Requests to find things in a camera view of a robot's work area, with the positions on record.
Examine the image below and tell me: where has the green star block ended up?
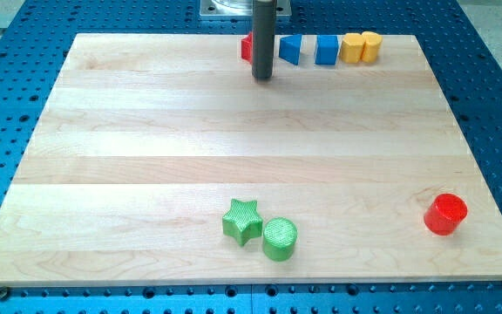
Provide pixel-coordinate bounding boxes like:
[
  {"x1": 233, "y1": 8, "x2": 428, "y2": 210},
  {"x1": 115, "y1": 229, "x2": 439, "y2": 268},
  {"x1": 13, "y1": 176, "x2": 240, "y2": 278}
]
[{"x1": 222, "y1": 199, "x2": 263, "y2": 247}]

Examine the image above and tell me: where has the green cylinder block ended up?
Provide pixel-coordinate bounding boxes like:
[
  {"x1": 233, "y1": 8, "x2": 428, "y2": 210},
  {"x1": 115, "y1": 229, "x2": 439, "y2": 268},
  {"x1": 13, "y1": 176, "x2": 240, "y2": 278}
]
[{"x1": 262, "y1": 217, "x2": 298, "y2": 262}]

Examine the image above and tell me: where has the light wooden board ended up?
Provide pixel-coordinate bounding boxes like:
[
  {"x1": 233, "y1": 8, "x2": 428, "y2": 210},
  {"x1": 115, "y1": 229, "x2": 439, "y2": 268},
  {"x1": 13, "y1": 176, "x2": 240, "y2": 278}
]
[{"x1": 0, "y1": 34, "x2": 502, "y2": 287}]

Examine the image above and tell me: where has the red block behind rod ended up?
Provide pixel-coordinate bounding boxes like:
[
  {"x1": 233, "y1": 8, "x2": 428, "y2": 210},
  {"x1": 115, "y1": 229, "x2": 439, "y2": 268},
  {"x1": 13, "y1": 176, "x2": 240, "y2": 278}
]
[{"x1": 241, "y1": 31, "x2": 253, "y2": 64}]

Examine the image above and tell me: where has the blue triangle block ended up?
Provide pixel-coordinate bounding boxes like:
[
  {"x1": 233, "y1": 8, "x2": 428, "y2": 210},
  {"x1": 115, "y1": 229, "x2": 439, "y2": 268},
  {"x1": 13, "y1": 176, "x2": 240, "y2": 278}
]
[{"x1": 278, "y1": 34, "x2": 302, "y2": 65}]

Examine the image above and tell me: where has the blue cube block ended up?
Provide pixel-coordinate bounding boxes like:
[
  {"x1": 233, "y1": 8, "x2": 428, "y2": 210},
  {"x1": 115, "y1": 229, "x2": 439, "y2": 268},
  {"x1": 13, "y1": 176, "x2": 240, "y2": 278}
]
[{"x1": 315, "y1": 35, "x2": 339, "y2": 65}]

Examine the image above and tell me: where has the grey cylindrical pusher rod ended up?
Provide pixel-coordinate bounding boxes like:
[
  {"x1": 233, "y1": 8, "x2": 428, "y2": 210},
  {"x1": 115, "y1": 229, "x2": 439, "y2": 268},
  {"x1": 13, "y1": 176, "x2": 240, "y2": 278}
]
[{"x1": 252, "y1": 0, "x2": 276, "y2": 81}]

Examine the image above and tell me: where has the yellow heart block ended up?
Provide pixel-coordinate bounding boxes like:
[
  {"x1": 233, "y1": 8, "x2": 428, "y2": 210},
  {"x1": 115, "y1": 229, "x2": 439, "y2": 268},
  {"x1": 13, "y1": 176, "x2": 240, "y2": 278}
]
[{"x1": 339, "y1": 31, "x2": 383, "y2": 64}]

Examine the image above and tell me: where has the red cylinder block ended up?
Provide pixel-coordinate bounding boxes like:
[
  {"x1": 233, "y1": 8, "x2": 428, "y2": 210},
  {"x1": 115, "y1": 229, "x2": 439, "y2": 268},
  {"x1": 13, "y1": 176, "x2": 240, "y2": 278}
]
[{"x1": 424, "y1": 194, "x2": 468, "y2": 236}]

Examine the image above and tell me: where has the silver robot mount plate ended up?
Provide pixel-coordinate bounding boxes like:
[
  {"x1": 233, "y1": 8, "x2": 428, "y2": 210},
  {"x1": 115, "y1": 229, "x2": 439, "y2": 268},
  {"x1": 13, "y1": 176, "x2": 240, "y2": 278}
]
[{"x1": 199, "y1": 0, "x2": 292, "y2": 20}]

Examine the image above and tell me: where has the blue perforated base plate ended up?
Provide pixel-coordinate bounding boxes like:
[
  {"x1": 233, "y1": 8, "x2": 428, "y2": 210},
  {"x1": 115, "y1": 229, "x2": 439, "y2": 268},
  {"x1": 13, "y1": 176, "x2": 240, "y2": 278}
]
[{"x1": 0, "y1": 1, "x2": 502, "y2": 313}]

